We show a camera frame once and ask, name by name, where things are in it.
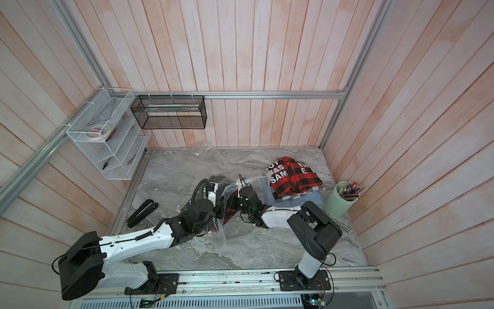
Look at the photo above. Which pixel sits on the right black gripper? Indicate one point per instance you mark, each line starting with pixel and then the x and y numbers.
pixel 235 199

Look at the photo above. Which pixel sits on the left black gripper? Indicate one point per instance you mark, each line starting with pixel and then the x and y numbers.
pixel 219 207

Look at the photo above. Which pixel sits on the dark shirt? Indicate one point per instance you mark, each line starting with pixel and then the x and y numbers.
pixel 227 197

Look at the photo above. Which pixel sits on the light blue shirt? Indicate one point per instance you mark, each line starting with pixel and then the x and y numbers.
pixel 298 201

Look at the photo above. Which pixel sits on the red black plaid shirt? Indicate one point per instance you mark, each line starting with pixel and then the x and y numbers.
pixel 292 176

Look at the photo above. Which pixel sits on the black white plaid shirt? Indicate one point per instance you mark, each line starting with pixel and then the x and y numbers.
pixel 297 195

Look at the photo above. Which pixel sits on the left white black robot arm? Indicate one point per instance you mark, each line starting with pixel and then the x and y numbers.
pixel 98 262

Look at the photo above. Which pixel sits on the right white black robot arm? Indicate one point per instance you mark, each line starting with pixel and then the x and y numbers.
pixel 314 229

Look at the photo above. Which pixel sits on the black flat clip tool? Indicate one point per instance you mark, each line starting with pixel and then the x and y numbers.
pixel 144 210

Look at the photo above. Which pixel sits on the green pen holder cup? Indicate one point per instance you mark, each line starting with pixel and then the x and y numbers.
pixel 335 205

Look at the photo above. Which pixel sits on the pens in cup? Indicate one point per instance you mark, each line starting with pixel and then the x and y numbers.
pixel 351 191

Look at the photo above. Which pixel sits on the tape roll on shelf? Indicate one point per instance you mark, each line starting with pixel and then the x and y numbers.
pixel 97 132

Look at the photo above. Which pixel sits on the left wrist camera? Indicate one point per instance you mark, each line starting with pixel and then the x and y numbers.
pixel 212 188

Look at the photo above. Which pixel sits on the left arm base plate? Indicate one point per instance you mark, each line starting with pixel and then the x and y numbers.
pixel 161 284

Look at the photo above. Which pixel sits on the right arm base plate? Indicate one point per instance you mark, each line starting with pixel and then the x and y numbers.
pixel 293 280

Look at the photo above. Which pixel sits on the black mesh wall basket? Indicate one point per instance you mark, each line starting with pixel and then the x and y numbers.
pixel 170 112

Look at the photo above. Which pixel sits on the white wire shelf rack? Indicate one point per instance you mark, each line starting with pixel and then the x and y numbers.
pixel 109 137

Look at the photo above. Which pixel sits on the aluminium front rail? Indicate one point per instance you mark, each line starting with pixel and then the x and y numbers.
pixel 255 282

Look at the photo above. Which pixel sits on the aluminium wall frame rail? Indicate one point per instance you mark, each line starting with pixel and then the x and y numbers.
pixel 23 177

